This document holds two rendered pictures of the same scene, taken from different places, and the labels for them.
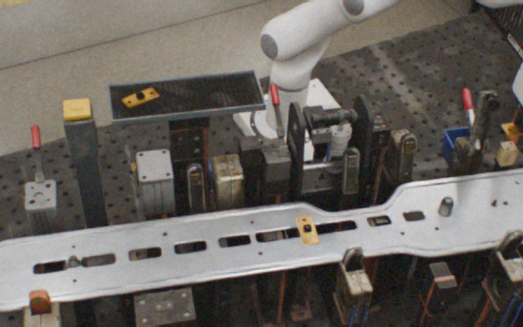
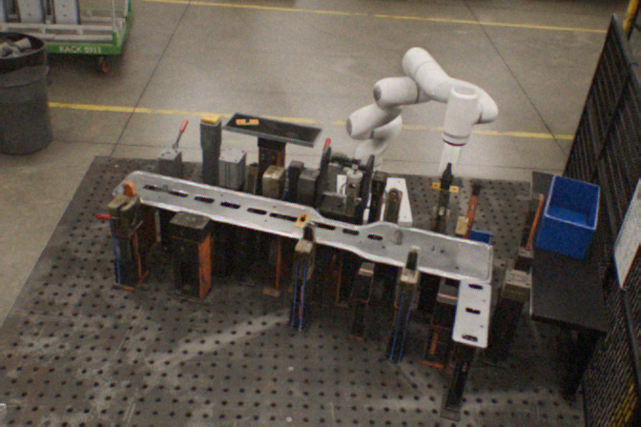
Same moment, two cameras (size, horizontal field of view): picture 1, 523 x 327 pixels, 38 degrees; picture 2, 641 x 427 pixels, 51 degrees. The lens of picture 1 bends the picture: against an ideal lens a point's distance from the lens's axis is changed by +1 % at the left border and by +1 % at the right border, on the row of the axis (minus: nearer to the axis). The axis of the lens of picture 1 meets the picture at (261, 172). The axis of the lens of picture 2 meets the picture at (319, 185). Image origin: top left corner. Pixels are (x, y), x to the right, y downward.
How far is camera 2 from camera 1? 1.18 m
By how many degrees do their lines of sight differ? 25
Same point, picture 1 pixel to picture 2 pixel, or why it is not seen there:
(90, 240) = (181, 184)
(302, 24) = (367, 113)
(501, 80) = not seen: hidden behind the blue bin
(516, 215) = (443, 259)
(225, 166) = (274, 171)
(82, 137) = (208, 134)
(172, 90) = (267, 124)
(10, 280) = not seen: hidden behind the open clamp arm
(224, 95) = (294, 134)
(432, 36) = (514, 186)
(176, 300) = (198, 218)
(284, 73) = (361, 151)
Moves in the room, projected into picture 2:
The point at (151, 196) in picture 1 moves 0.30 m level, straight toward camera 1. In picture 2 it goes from (223, 172) to (187, 213)
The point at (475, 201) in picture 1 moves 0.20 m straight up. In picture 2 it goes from (423, 244) to (432, 195)
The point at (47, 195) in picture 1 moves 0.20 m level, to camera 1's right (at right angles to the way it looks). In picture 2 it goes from (172, 154) to (214, 171)
